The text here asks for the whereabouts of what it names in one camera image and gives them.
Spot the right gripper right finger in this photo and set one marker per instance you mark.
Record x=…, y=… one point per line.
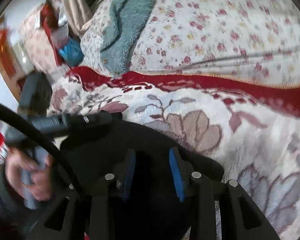
x=221, y=210

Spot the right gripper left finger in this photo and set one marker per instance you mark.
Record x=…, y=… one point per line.
x=74, y=213

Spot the black pants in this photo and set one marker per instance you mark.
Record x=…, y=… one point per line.
x=152, y=209

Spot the person's left hand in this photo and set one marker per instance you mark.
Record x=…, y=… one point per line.
x=40, y=186

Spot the blue plastic bag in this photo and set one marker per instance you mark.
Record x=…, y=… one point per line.
x=71, y=53

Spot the red white floral blanket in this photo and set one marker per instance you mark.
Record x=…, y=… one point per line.
x=252, y=130

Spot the grey-green fleece garment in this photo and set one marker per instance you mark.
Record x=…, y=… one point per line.
x=127, y=20

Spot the beige curtain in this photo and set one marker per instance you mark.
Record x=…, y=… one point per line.
x=78, y=15

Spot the small floral quilt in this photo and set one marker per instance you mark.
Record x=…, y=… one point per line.
x=250, y=40

